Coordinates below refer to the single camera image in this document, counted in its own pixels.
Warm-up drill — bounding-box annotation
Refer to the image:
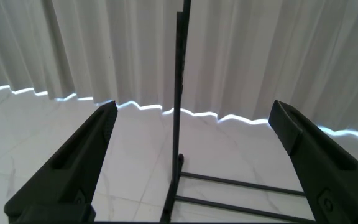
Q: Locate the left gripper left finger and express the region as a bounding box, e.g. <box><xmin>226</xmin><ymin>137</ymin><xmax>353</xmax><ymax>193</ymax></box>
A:
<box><xmin>4</xmin><ymin>100</ymin><xmax>118</xmax><ymax>222</ymax></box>

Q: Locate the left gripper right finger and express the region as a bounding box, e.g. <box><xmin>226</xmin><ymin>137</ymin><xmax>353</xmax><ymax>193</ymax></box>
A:
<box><xmin>268</xmin><ymin>99</ymin><xmax>358</xmax><ymax>222</ymax></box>

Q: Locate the black clothes rack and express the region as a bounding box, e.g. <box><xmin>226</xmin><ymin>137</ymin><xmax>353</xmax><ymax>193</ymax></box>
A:
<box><xmin>159</xmin><ymin>0</ymin><xmax>358</xmax><ymax>223</ymax></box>

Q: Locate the white curtain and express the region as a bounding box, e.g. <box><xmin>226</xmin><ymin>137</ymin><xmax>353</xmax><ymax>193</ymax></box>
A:
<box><xmin>0</xmin><ymin>0</ymin><xmax>358</xmax><ymax>146</ymax></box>

